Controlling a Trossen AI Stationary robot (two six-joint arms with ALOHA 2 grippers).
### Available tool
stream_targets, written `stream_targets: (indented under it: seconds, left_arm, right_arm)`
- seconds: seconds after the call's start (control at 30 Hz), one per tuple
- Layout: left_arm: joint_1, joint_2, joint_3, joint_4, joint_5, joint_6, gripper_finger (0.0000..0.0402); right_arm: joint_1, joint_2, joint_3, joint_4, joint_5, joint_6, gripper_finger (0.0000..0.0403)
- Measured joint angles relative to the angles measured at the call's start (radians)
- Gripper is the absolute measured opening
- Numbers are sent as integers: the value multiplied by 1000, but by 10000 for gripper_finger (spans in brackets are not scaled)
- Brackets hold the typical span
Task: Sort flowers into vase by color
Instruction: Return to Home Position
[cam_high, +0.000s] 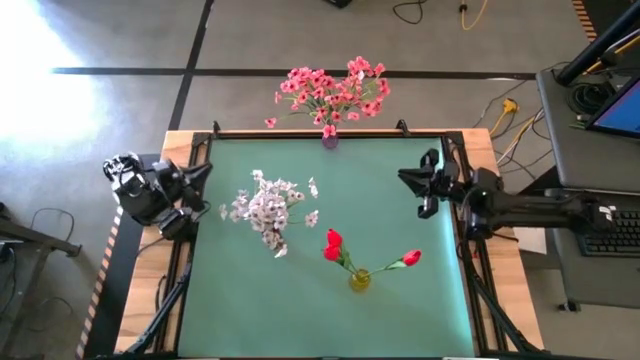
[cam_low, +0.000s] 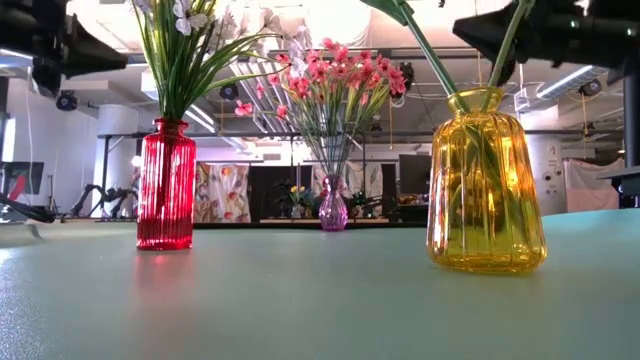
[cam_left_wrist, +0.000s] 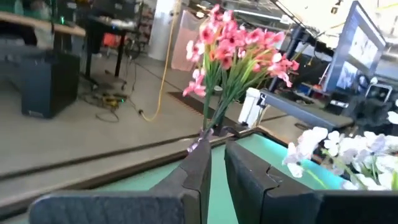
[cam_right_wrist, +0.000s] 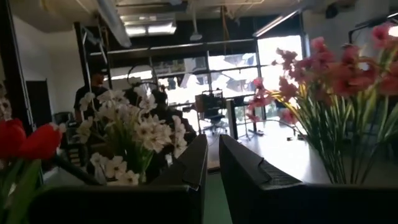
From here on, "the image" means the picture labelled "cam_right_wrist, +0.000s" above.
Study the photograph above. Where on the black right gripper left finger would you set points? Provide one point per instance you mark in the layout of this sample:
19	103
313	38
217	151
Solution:
140	202

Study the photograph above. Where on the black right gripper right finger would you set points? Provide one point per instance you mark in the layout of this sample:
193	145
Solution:
280	202

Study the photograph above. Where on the pink artificial flower bunch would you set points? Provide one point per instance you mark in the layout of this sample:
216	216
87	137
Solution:
387	81
329	74
264	99

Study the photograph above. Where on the red artificial tulip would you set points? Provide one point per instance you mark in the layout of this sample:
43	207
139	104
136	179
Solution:
42	141

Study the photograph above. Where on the green stems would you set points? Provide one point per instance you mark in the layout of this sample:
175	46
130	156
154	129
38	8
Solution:
11	137

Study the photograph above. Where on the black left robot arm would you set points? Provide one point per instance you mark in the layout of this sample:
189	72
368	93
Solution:
168	112

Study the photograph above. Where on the black floor stand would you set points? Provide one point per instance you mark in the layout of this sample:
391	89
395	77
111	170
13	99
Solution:
232	119

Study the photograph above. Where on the black office chair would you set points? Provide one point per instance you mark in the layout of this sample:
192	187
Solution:
214	119

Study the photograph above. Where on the person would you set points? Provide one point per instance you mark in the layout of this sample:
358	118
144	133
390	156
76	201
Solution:
93	90

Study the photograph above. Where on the dark door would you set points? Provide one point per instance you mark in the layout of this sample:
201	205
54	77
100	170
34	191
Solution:
38	102

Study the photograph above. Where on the black metal rack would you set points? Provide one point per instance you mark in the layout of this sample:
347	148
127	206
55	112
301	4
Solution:
93	53

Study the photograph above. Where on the white hanging lamp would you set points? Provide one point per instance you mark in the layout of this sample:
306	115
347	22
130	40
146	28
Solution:
196	35

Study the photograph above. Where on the ceiling light panel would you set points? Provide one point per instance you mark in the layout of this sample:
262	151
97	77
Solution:
149	26

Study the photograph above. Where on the overhead bar with light strips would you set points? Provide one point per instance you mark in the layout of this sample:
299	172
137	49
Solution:
275	22

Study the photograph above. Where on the white ceiling pipe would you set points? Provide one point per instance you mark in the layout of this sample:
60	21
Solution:
113	21

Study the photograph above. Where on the black ceiling device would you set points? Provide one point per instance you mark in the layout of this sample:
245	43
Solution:
331	11

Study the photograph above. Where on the large window wall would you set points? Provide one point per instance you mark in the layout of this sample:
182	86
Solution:
230	74

